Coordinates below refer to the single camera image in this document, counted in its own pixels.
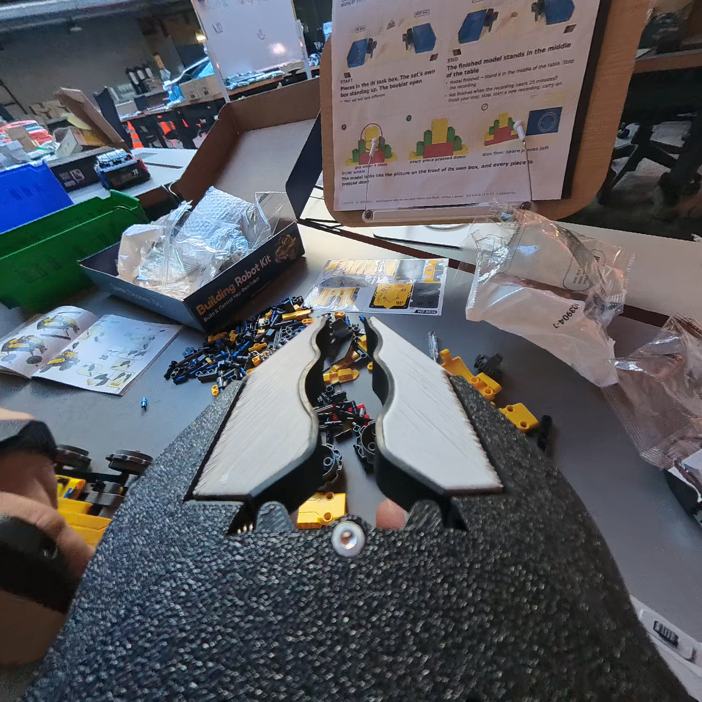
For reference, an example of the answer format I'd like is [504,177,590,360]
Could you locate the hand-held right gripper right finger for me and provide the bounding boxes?
[368,316,505,511]

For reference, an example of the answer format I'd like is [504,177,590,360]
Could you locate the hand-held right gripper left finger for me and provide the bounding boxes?
[189,318,333,505]

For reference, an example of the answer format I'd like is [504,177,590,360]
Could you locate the yellow black brick vehicle model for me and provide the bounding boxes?
[50,445,155,550]

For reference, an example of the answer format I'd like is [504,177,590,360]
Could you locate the yellow brick piece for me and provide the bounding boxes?
[295,491,350,532]

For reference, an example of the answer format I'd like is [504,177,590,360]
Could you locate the pile of brick parts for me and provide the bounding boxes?
[165,294,552,527]

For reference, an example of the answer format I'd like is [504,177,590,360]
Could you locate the instruction booklet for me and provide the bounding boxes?
[0,304,183,397]

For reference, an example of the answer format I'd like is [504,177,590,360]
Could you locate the grey desk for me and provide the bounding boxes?
[0,116,702,670]

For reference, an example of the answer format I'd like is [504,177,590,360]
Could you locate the person's left hand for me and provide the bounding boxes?
[0,409,97,665]

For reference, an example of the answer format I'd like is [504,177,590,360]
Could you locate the person's right hand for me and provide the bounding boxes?
[375,499,410,532]

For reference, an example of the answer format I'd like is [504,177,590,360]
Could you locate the yellow printed sheet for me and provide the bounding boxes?
[304,257,449,318]

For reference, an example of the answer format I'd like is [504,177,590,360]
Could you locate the crumpled clear plastic bag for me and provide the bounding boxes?
[465,208,636,388]

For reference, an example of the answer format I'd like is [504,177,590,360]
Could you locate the clear plastic bags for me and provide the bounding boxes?
[118,187,298,300]

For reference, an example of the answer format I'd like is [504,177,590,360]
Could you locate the green bin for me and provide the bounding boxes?
[0,190,150,312]

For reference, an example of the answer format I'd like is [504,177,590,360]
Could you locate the black blue tool case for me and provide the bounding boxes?
[96,148,153,190]

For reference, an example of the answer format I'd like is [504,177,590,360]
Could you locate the white labelled card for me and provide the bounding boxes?
[630,596,702,665]

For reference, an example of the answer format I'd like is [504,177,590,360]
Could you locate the blue cardboard box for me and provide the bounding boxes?
[79,77,323,331]

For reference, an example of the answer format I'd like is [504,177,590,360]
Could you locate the blue bin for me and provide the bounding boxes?
[0,163,74,234]

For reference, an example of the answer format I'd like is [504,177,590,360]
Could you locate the document stand with paper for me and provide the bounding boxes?
[318,0,650,228]

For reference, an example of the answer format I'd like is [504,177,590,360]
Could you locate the whiteboard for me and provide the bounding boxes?
[192,0,309,80]

